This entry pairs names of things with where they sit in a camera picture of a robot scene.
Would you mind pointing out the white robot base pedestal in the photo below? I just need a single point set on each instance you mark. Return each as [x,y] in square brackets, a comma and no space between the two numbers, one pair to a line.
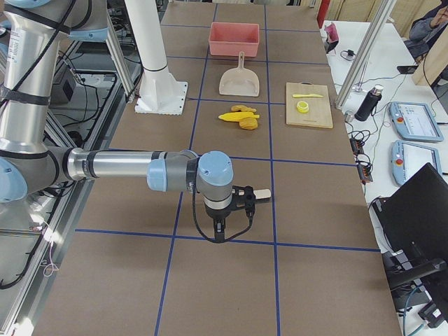
[159,91]

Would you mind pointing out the lower teach pendant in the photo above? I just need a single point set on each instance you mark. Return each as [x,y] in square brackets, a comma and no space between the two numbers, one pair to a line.
[407,158]

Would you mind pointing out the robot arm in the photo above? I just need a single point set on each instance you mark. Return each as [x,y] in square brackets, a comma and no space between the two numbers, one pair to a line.
[28,165]

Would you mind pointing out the yellow lemon slices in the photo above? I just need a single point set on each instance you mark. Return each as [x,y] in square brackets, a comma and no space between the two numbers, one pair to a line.
[302,107]

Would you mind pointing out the wooden cutting board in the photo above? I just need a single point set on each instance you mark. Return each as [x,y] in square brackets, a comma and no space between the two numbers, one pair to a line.
[319,114]

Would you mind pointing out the black power strip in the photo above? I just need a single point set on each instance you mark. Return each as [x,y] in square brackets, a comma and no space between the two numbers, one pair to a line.
[363,162]

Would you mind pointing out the yellow toy corn cob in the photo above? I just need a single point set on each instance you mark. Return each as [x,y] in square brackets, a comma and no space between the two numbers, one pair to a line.
[237,116]

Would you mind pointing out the black laptop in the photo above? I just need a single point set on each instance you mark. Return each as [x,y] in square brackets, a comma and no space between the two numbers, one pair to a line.
[414,218]

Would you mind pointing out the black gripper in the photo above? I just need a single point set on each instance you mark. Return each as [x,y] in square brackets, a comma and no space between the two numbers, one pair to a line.
[215,213]

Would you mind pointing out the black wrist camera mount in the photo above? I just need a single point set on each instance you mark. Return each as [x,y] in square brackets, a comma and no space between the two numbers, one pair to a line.
[243,198]

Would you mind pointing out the beige hand brush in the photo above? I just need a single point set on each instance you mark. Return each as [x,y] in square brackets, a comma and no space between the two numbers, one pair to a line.
[262,195]

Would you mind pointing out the teach pendant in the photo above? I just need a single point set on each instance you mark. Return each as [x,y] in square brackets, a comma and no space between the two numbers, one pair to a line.
[415,122]
[407,158]

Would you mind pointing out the yellow plastic knife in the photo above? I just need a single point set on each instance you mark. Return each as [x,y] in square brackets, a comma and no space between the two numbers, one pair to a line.
[310,95]

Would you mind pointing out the brown toy potato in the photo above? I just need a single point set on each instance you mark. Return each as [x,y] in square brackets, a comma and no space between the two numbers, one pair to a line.
[248,123]

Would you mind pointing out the black box under frame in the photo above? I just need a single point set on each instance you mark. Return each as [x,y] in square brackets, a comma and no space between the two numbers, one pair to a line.
[63,86]

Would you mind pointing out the black water bottle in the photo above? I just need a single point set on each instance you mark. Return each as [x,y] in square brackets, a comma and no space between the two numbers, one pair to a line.
[369,103]

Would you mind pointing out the pink plastic bin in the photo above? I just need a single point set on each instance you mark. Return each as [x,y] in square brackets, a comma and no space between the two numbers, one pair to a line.
[230,38]

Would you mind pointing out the aluminium frame post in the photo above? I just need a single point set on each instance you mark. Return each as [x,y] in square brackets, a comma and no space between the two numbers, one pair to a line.
[355,76]

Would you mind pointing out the tan toy ginger root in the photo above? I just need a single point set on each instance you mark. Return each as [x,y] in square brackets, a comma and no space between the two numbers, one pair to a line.
[242,108]

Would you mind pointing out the beige dustpan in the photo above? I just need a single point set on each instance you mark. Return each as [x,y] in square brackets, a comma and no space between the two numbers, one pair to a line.
[240,81]

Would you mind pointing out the seated person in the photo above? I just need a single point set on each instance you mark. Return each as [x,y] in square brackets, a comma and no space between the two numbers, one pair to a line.
[426,31]

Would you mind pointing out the upper teach pendant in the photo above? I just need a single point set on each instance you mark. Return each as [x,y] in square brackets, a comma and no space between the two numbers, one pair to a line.
[415,122]

